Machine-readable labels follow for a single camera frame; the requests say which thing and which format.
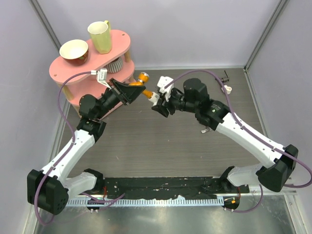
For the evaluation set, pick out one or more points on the orange faucet with chrome knob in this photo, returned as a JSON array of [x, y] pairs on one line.
[[143, 78]]

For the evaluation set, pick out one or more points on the striped grey bowl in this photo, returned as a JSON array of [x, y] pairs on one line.
[[115, 66]]

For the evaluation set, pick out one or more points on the chrome faucet on table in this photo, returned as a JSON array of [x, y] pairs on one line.
[[205, 130]]

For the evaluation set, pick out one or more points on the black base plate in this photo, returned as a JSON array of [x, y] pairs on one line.
[[165, 188]]

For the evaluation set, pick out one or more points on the slotted cable duct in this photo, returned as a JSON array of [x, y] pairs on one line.
[[84, 201]]

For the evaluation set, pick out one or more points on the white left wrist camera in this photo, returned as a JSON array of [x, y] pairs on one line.
[[101, 76]]

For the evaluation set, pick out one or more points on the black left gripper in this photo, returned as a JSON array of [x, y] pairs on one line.
[[128, 93]]

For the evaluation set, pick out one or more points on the red bowl white inside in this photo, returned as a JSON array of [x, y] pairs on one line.
[[75, 52]]

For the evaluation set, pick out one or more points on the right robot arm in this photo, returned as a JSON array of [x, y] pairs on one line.
[[274, 167]]

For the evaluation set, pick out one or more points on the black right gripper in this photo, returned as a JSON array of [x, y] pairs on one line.
[[162, 105]]

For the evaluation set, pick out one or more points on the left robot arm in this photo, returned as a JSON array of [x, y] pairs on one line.
[[50, 188]]

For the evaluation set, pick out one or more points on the white PVC elbow fitting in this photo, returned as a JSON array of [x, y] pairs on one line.
[[154, 97]]

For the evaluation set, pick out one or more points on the dark faucet with white elbow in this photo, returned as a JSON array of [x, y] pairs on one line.
[[222, 81]]

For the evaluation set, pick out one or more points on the yellow-green mug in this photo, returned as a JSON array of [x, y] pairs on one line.
[[100, 34]]

